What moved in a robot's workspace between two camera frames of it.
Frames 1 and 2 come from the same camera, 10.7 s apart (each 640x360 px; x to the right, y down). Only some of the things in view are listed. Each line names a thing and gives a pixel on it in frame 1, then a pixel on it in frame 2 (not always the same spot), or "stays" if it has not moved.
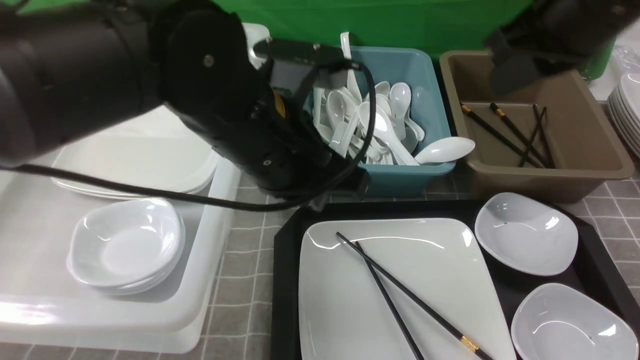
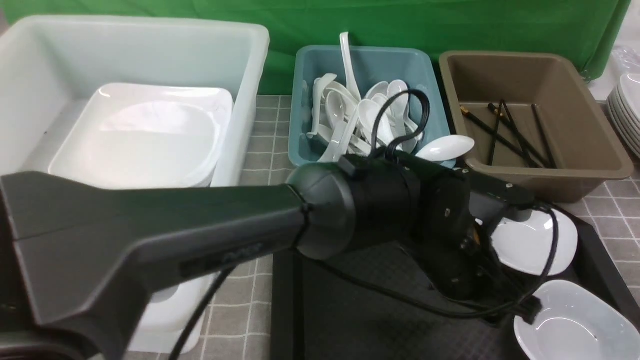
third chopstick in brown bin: (540, 125) stays
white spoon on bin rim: (444, 150) stays
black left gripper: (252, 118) → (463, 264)
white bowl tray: (530, 233) stays
